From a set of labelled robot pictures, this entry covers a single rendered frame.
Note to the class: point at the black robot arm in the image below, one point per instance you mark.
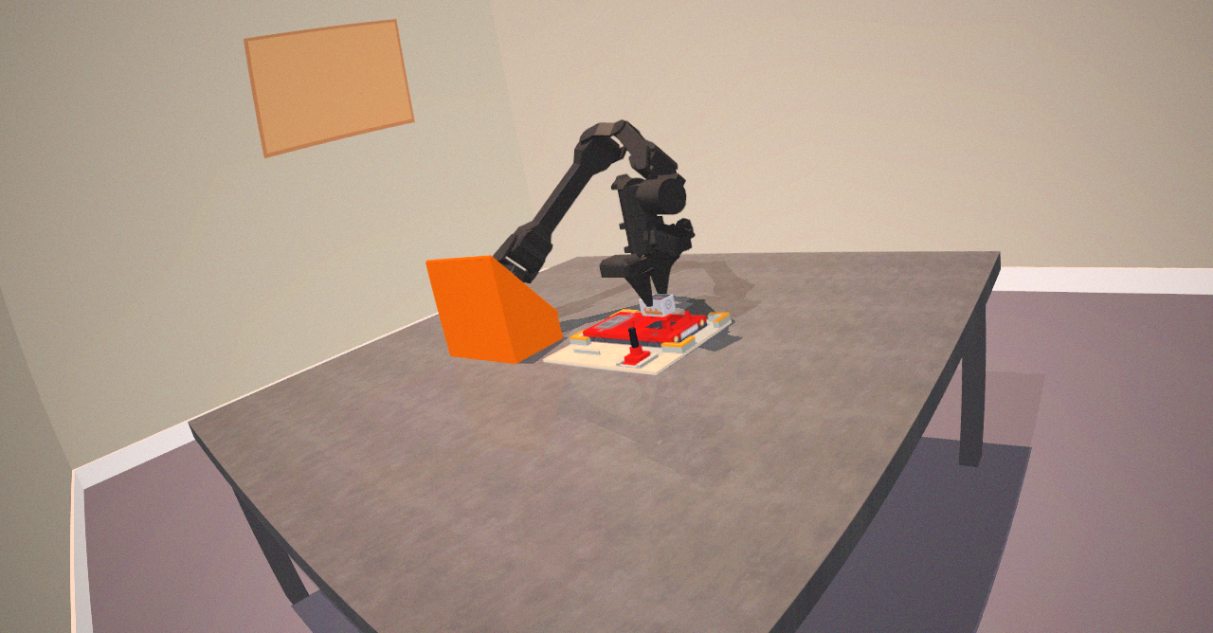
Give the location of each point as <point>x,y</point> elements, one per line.
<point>661,192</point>

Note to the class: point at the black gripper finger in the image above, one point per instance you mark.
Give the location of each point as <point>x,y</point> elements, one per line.
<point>642,285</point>
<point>661,273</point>

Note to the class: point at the white box with orange and black markings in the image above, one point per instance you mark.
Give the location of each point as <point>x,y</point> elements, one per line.
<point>663,305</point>

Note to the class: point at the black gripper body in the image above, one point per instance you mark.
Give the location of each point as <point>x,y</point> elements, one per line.
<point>627,265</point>

